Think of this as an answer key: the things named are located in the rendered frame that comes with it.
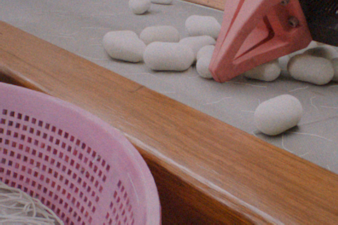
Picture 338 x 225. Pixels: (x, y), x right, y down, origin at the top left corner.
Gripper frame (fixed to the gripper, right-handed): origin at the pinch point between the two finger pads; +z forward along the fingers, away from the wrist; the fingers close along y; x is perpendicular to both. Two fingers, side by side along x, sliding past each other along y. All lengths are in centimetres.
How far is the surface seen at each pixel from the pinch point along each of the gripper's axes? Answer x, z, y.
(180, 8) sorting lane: 12.7, -12.9, -25.2
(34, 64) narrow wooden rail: -8.7, 8.7, -3.3
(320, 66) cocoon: 4.1, -5.2, 3.6
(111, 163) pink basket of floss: -10.5, 11.5, 9.5
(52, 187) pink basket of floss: -8.8, 13.6, 5.7
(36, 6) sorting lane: 2.7, -1.1, -31.7
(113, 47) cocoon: -1.5, 2.3, -9.1
